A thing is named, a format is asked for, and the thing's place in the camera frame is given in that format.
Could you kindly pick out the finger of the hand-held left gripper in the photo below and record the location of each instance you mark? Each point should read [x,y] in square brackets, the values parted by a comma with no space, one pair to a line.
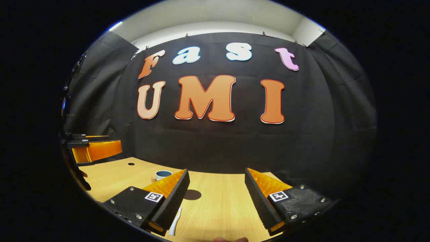
[100,150]

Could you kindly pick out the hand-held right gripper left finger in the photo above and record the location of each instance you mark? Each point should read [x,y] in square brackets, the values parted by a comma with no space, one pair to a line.
[174,201]

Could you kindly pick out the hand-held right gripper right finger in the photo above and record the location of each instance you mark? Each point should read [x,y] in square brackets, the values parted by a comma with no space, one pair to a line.
[258,201]

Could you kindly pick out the dark brown round coaster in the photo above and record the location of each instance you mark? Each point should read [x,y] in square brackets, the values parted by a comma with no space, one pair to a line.
[192,195]

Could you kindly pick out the white toothbrush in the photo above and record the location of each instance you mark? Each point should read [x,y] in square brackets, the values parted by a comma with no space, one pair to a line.
[175,223]

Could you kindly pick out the blue and white cup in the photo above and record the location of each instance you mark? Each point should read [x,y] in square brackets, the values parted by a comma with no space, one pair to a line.
[163,174]

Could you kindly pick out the wooden desktop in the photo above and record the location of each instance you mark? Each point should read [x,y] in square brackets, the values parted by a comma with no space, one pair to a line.
[218,208]

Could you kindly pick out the black backdrop cloth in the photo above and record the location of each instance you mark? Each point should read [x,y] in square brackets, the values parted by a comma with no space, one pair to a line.
[215,144]

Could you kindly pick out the ceiling light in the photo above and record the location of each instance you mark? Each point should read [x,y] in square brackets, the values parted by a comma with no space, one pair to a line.
[116,26]

